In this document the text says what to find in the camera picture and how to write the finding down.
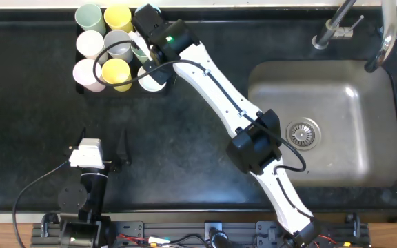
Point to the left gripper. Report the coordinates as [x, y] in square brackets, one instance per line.
[112, 165]

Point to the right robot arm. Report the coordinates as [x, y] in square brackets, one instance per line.
[215, 89]

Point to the black tray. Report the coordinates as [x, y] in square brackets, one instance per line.
[133, 93]

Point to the yellow cup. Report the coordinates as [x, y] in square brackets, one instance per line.
[115, 71]
[118, 18]

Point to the green cup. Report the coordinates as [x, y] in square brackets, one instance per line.
[90, 18]
[139, 55]

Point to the grey cup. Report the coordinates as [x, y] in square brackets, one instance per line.
[117, 43]

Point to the steel sink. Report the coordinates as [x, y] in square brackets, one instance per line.
[350, 103]

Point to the steel tap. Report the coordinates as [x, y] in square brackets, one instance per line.
[388, 38]

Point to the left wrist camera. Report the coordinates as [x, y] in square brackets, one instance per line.
[86, 153]

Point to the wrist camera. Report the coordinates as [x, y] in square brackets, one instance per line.
[86, 153]
[136, 39]

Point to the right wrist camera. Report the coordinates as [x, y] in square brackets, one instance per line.
[136, 39]

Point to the mounting rail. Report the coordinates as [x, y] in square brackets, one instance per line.
[184, 229]

